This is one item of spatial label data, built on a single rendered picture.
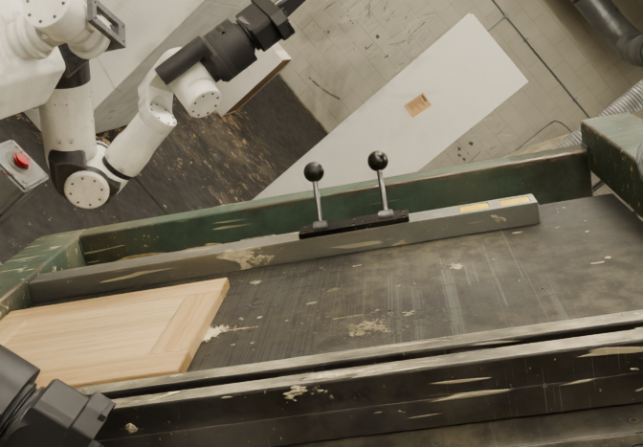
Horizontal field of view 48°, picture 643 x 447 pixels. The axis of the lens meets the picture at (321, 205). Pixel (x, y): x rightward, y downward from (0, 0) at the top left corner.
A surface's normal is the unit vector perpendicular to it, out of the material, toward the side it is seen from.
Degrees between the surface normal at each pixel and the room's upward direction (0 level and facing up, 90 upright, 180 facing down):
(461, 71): 90
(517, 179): 90
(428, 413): 90
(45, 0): 79
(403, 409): 90
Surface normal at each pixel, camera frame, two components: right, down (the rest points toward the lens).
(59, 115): 0.14, 0.52
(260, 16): -0.43, -0.58
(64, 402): 0.57, -0.77
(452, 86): -0.15, 0.22
